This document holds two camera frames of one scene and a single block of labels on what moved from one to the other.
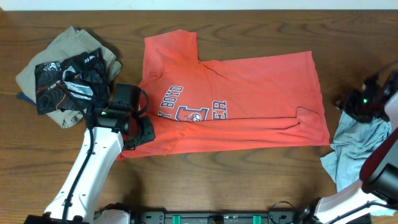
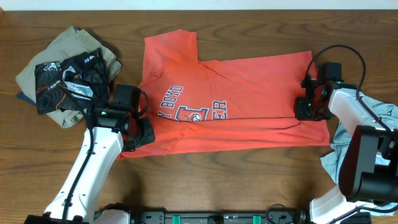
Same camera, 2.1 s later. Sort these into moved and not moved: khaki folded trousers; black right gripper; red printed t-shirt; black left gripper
Moved: black right gripper
Not moved: khaki folded trousers; red printed t-shirt; black left gripper
